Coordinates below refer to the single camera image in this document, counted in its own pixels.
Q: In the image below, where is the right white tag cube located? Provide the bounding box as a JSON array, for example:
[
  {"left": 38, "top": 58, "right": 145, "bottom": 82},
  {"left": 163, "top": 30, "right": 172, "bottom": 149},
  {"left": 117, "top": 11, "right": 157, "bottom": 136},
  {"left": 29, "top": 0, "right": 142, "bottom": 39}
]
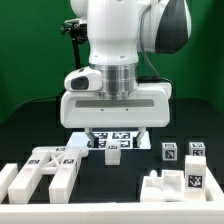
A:
[{"left": 189, "top": 142, "right": 206, "bottom": 156}]

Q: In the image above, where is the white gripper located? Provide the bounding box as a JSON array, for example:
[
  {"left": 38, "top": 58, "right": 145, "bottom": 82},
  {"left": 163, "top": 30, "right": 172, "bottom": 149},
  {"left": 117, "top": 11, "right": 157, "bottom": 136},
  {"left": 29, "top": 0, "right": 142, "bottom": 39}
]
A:
[{"left": 60, "top": 82, "right": 172, "bottom": 148}]

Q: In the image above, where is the rear camera on stand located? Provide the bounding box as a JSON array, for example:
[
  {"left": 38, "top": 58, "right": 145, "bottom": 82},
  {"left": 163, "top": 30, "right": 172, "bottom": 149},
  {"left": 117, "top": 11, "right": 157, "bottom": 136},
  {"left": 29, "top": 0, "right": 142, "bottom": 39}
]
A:
[{"left": 60, "top": 18, "right": 88, "bottom": 70}]

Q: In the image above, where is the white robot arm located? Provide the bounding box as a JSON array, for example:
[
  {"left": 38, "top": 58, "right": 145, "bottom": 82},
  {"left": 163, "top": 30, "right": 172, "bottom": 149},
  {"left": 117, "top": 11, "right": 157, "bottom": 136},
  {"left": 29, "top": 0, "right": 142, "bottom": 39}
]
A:
[{"left": 60, "top": 0, "right": 191, "bottom": 147}]

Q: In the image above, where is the black cable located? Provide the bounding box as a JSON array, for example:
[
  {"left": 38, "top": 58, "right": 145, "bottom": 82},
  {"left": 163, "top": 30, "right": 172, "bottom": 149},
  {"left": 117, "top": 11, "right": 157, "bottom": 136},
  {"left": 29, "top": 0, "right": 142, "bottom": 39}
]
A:
[{"left": 13, "top": 89, "right": 66, "bottom": 113}]

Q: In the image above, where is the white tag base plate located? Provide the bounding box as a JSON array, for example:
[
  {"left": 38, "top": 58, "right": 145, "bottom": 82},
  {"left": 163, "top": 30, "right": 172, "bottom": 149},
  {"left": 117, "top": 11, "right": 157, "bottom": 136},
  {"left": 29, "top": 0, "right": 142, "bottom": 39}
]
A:
[{"left": 67, "top": 131, "right": 151, "bottom": 150}]

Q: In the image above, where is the white chair seat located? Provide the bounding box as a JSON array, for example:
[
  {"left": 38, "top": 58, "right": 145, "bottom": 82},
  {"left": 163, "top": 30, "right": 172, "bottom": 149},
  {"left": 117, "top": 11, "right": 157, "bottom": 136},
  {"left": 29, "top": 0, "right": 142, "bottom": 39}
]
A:
[{"left": 139, "top": 169, "right": 208, "bottom": 202}]

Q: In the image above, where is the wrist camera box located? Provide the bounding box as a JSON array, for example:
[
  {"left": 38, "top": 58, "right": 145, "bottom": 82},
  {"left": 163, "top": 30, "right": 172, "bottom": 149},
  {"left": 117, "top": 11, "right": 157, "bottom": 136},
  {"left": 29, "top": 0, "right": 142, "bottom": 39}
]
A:
[{"left": 64, "top": 66, "right": 102, "bottom": 91}]

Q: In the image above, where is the left white tag cube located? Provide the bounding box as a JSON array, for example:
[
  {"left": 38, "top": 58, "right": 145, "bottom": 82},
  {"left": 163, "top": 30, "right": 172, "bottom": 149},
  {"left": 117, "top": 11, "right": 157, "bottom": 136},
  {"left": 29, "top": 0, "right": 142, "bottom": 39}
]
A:
[{"left": 162, "top": 142, "right": 177, "bottom": 161}]

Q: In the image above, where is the white U-shaped fence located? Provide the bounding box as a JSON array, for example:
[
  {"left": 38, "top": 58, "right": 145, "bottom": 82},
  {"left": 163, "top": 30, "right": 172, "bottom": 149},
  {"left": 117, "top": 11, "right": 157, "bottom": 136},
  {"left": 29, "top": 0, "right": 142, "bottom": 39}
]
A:
[{"left": 0, "top": 164, "right": 224, "bottom": 224}]

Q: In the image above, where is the white tag cube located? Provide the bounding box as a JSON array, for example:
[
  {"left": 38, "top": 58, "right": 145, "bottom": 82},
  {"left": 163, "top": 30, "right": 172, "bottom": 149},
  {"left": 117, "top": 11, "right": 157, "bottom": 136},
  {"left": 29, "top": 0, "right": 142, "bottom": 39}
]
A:
[
  {"left": 189, "top": 142, "right": 206, "bottom": 156},
  {"left": 162, "top": 142, "right": 177, "bottom": 161}
]

